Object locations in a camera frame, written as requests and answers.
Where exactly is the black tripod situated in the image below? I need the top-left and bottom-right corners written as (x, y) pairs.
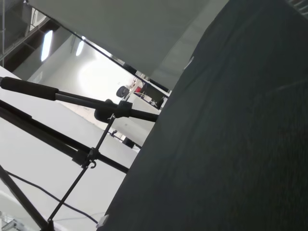
top-left (0, 76), bottom-right (160, 231)

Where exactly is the black office chair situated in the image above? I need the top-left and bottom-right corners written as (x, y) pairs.
top-left (116, 86), bottom-right (131, 99)

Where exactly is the black floor cable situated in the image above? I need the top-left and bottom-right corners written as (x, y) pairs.
top-left (4, 169), bottom-right (100, 224)

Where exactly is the black bench cloth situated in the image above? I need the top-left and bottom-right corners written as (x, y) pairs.
top-left (96, 0), bottom-right (308, 231)

